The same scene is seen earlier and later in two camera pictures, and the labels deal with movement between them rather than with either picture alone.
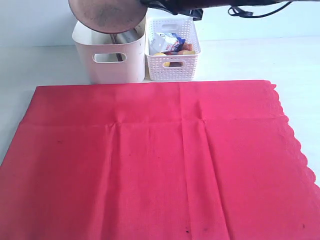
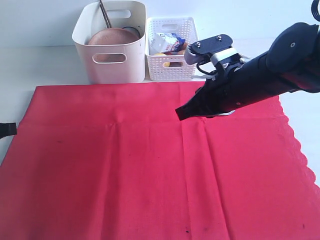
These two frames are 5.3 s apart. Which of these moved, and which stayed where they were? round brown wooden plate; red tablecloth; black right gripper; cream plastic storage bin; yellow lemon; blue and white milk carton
Moved: black right gripper; round brown wooden plate
Stayed: yellow lemon; blue and white milk carton; red tablecloth; cream plastic storage bin
